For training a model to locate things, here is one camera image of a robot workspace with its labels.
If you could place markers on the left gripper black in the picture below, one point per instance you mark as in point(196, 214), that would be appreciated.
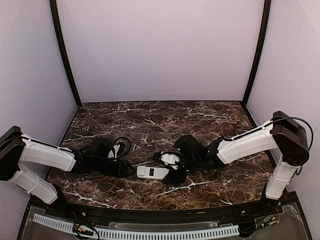
point(122, 169)

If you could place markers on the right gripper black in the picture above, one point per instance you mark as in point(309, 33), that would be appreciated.
point(176, 176)

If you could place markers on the white remote control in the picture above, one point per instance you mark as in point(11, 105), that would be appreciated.
point(152, 173)

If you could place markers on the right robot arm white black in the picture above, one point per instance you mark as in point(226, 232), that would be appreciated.
point(282, 132)

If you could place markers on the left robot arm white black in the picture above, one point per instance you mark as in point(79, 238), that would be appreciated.
point(102, 156)

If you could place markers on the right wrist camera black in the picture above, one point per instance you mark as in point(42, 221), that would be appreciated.
point(168, 158)

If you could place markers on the black front rail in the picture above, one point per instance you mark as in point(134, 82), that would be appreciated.
point(238, 214)

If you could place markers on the white slotted cable duct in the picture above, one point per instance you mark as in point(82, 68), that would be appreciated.
point(126, 231)

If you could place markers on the right black frame post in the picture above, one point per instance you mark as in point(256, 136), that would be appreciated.
point(258, 51)

